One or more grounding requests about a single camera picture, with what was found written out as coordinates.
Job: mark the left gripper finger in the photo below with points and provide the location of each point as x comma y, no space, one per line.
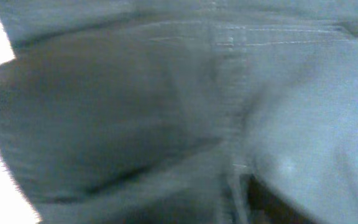
268,208

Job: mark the black shorts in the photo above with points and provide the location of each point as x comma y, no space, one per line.
161,111

